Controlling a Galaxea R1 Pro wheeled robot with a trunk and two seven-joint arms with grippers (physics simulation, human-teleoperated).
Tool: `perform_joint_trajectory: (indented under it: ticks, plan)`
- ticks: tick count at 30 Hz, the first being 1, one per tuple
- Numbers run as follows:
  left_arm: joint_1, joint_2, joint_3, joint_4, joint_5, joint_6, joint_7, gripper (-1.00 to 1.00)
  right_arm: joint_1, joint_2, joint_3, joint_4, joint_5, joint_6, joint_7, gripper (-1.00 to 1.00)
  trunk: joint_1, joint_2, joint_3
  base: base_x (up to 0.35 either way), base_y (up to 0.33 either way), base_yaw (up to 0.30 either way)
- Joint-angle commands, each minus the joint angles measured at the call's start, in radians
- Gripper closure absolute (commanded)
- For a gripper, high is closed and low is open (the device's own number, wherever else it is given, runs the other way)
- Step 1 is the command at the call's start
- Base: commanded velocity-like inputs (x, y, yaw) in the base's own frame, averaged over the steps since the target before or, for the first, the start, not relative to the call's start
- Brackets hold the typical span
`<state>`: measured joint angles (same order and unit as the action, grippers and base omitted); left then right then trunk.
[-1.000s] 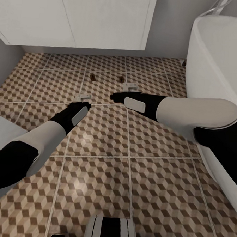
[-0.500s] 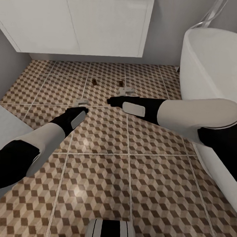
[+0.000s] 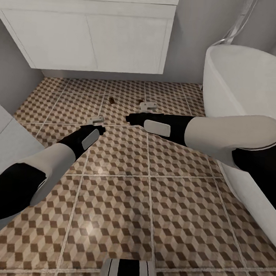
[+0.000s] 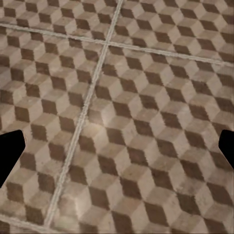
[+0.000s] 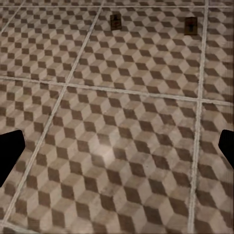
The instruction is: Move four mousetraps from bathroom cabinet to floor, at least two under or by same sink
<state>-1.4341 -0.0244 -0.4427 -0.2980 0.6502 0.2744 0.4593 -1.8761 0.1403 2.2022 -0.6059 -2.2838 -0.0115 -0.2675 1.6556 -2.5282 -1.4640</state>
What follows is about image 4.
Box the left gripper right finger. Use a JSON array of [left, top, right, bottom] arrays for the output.
[[218, 130, 234, 169]]

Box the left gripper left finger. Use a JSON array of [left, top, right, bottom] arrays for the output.
[[0, 130, 25, 188]]

